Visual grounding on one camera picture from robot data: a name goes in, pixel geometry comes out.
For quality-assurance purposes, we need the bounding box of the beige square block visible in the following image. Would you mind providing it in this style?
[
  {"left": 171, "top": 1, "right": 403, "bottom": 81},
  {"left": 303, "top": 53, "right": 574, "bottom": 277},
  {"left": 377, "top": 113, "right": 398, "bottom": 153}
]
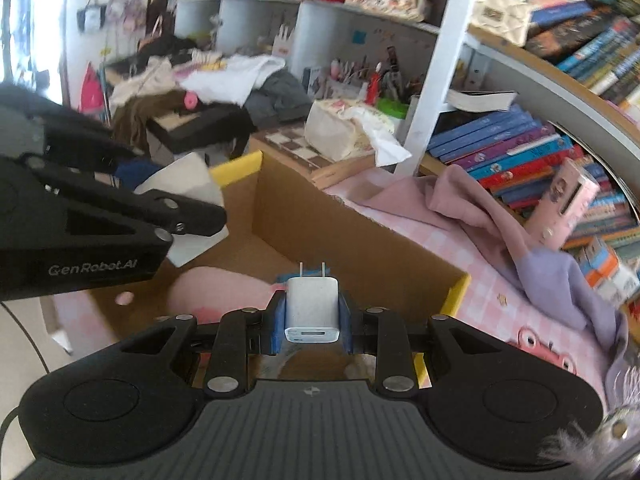
[{"left": 134, "top": 153, "right": 229, "bottom": 268}]

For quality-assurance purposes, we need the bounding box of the pink plush pig toy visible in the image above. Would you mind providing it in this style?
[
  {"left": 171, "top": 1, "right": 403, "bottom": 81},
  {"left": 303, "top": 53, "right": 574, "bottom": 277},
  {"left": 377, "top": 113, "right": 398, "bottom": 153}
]
[{"left": 114, "top": 264, "right": 286, "bottom": 325}]

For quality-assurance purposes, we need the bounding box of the small white usb charger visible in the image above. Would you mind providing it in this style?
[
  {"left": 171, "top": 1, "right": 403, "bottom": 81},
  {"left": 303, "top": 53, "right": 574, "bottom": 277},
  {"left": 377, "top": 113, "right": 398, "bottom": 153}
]
[{"left": 284, "top": 263, "right": 341, "bottom": 344}]

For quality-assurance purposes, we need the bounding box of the yellow cardboard box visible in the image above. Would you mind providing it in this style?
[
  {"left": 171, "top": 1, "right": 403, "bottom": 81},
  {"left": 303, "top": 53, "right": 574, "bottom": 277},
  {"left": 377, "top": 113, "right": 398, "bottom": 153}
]
[{"left": 89, "top": 148, "right": 472, "bottom": 391}]

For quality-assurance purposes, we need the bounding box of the pink cartoon table mat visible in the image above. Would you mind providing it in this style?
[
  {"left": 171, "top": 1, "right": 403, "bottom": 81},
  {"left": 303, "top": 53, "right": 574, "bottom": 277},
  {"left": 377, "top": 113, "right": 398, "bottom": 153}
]
[{"left": 42, "top": 157, "right": 623, "bottom": 405}]

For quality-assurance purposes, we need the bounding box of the chessboard box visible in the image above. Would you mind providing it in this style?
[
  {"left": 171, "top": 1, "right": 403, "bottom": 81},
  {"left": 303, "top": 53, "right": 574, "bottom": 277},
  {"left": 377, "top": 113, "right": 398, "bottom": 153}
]
[{"left": 248, "top": 126, "right": 374, "bottom": 190}]

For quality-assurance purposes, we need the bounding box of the pile of clothes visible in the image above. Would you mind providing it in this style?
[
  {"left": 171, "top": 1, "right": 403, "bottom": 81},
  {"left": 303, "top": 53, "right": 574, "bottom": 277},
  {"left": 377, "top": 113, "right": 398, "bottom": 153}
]
[{"left": 110, "top": 49, "right": 311, "bottom": 151}]

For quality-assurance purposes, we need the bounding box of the pink purple cloth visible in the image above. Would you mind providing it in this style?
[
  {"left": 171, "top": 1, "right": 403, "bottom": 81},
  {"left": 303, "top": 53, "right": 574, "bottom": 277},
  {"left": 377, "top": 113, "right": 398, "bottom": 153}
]
[{"left": 348, "top": 166, "right": 628, "bottom": 380}]

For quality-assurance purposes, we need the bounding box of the tissue pack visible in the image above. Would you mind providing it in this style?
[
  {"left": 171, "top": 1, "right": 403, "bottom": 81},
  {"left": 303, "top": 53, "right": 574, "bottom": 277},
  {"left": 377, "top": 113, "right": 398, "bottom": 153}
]
[{"left": 304, "top": 99, "right": 411, "bottom": 167}]

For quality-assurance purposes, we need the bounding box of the orange white box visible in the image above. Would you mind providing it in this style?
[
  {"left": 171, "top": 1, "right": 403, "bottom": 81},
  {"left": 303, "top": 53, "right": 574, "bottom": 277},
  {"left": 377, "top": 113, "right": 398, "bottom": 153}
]
[{"left": 577, "top": 237, "right": 639, "bottom": 308}]

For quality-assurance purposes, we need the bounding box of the pink cylindrical device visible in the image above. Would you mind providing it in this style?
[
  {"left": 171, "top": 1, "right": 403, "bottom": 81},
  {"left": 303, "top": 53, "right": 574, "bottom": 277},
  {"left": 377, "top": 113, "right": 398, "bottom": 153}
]
[{"left": 525, "top": 158, "right": 600, "bottom": 250}]

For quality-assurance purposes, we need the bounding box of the white quilted handbag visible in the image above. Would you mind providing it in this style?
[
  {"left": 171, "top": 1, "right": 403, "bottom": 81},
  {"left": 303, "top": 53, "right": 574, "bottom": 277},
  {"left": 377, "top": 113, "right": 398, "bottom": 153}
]
[{"left": 470, "top": 0, "right": 533, "bottom": 48}]

